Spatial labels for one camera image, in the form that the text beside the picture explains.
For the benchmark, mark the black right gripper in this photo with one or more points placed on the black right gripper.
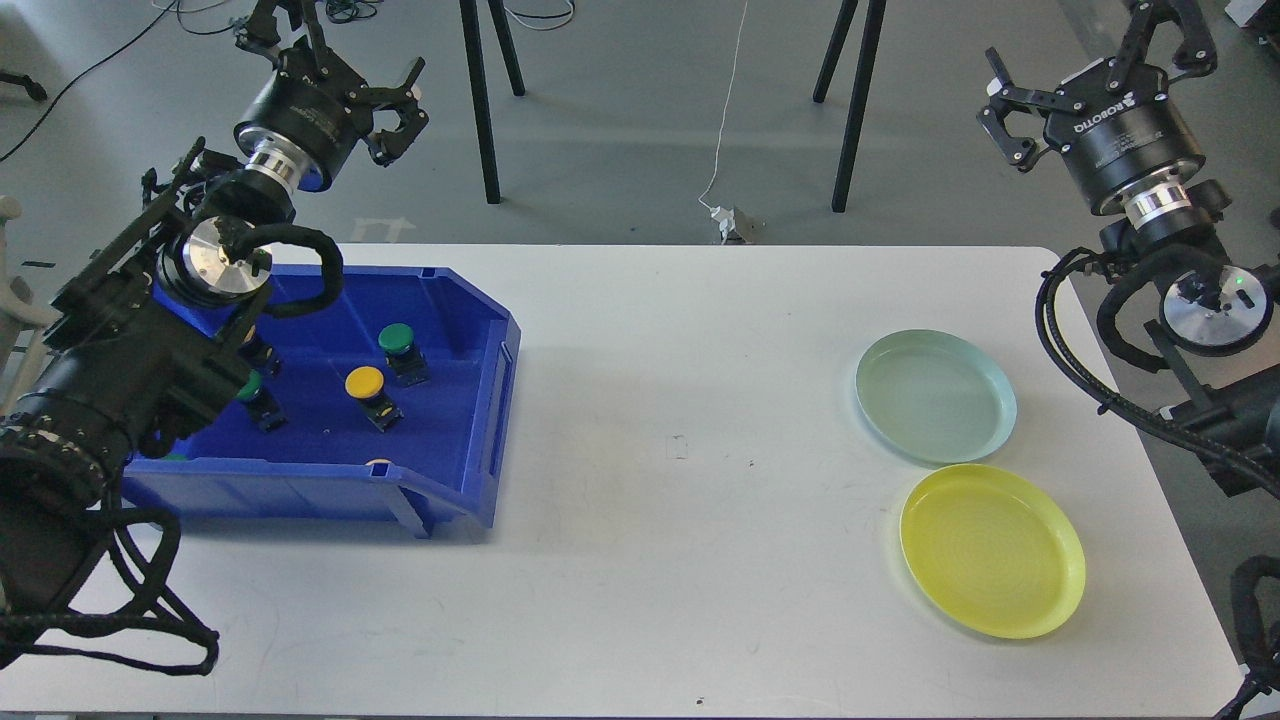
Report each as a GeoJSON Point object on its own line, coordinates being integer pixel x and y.
{"type": "Point", "coordinates": [1125, 130]}

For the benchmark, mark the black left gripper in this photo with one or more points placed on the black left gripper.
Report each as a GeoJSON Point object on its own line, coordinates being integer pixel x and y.
{"type": "Point", "coordinates": [321, 105]}

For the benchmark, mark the yellow push button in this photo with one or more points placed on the yellow push button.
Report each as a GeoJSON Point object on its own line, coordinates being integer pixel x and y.
{"type": "Point", "coordinates": [368, 387]}
{"type": "Point", "coordinates": [258, 352]}

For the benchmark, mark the green push button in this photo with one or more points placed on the green push button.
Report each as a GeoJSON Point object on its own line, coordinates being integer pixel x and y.
{"type": "Point", "coordinates": [260, 404]}
{"type": "Point", "coordinates": [404, 357]}

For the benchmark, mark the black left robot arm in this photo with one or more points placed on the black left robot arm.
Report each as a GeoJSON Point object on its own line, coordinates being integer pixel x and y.
{"type": "Point", "coordinates": [151, 341]}

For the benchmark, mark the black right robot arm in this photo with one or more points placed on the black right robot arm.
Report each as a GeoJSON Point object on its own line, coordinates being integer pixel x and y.
{"type": "Point", "coordinates": [1174, 290]}

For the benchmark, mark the light green plate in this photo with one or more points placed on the light green plate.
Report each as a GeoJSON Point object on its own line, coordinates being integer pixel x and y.
{"type": "Point", "coordinates": [935, 398]}

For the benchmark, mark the yellow plate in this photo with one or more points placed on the yellow plate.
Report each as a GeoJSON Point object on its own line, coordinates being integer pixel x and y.
{"type": "Point", "coordinates": [992, 552]}

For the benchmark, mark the black tripod leg left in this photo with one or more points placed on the black tripod leg left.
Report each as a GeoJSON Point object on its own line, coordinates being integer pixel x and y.
{"type": "Point", "coordinates": [478, 83]}

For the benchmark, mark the black tripod leg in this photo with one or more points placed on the black tripod leg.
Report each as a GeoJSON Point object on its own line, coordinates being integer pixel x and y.
{"type": "Point", "coordinates": [478, 83]}
{"type": "Point", "coordinates": [871, 33]}

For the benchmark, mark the black tripod leg right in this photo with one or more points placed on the black tripod leg right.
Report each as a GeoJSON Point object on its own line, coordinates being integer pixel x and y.
{"type": "Point", "coordinates": [871, 33]}

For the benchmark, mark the blue plastic bin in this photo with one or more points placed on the blue plastic bin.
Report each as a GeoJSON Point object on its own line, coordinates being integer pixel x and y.
{"type": "Point", "coordinates": [441, 462]}

